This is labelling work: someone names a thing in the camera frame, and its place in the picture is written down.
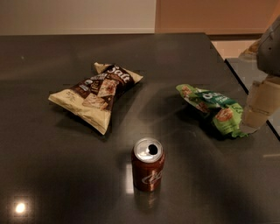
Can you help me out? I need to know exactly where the beige brown chip bag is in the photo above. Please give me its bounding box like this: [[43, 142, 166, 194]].
[[48, 62, 143, 135]]

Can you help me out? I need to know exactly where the red coke can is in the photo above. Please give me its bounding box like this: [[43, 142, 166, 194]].
[[131, 137, 165, 192]]

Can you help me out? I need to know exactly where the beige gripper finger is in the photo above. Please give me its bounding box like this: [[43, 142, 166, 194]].
[[240, 75, 280, 134]]

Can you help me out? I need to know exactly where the green snack bag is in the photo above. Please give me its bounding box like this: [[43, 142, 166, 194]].
[[176, 84, 247, 138]]

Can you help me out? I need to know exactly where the grey side table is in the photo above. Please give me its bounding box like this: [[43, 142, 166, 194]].
[[225, 58, 280, 139]]

